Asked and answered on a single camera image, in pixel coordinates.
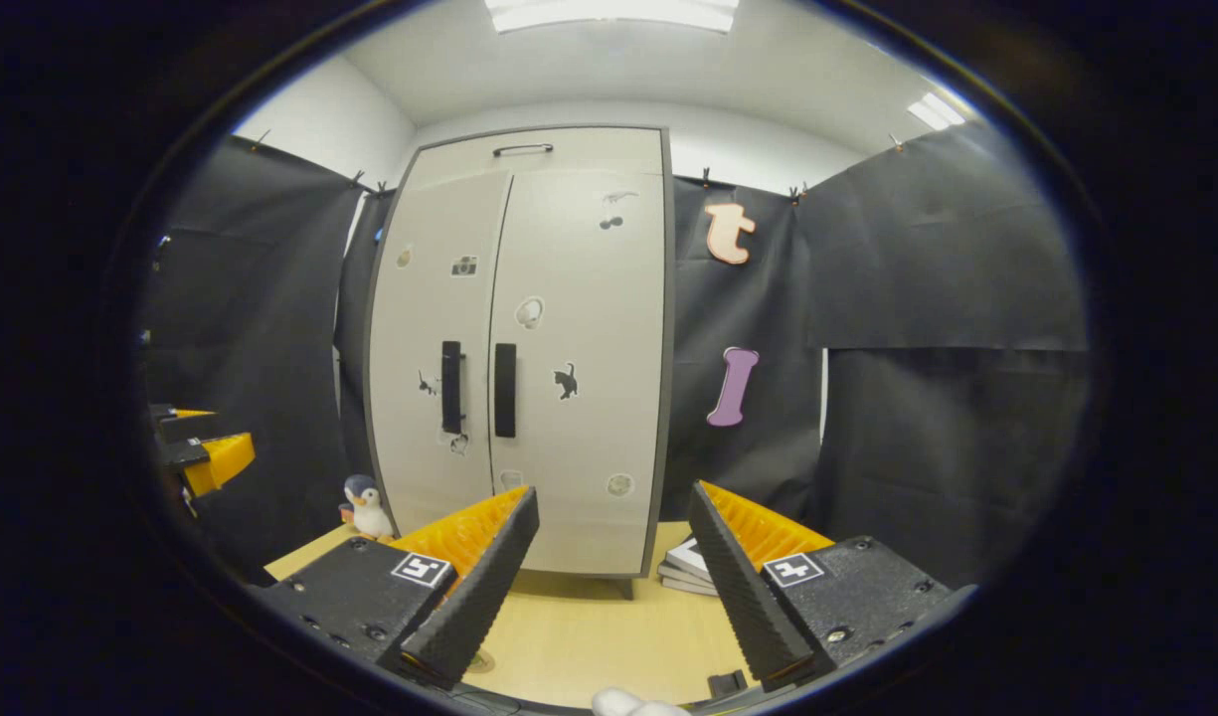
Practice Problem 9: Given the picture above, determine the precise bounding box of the white cabinet drawer black handle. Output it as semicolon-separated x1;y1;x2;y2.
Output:
405;127;665;190

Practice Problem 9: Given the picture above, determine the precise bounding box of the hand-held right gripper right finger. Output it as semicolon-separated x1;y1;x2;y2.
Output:
686;479;974;695

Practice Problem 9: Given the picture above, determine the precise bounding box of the white cabinet door camera sticker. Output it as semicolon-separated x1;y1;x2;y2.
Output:
368;171;515;538

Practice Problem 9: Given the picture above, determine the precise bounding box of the stack of thin books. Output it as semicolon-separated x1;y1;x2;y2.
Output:
656;537;720;598

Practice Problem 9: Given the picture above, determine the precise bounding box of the black backdrop cloth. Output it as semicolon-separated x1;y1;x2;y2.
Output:
136;124;1092;590

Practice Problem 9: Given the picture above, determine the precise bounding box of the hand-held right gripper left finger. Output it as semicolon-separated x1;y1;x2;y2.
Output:
254;485;542;691

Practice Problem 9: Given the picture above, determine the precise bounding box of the large ceiling light panel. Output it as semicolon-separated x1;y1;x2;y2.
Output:
484;0;741;35

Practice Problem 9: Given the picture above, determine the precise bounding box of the small ceiling light panel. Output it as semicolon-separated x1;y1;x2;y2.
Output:
907;91;966;131

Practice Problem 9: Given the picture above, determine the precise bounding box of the white grey cabinet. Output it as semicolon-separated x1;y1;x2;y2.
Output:
363;124;677;598

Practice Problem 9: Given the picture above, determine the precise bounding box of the penguin plush toy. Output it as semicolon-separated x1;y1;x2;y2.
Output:
338;474;397;543

